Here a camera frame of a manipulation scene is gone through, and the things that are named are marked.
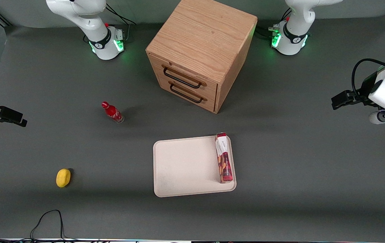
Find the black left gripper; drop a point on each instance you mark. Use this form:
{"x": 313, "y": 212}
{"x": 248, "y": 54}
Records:
{"x": 363, "y": 92}

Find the red cookie box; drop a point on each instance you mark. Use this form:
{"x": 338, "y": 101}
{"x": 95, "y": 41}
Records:
{"x": 224, "y": 162}

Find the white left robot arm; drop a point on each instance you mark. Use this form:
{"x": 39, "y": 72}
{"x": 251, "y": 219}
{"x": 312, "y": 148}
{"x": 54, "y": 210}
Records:
{"x": 293, "y": 37}

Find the cream rectangular tray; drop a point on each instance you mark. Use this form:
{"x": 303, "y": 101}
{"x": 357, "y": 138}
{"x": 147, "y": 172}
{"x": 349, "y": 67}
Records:
{"x": 185, "y": 167}

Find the yellow lemon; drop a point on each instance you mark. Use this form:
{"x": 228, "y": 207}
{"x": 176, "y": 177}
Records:
{"x": 63, "y": 178}

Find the red cola bottle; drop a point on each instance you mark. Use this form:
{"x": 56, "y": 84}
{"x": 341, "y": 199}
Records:
{"x": 113, "y": 113}

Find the wooden drawer front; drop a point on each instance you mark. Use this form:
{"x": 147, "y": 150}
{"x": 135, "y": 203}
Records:
{"x": 209, "y": 88}
{"x": 210, "y": 103}

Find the wooden two-drawer cabinet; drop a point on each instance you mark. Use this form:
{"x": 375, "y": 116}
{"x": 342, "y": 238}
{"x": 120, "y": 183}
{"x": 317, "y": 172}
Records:
{"x": 202, "y": 33}

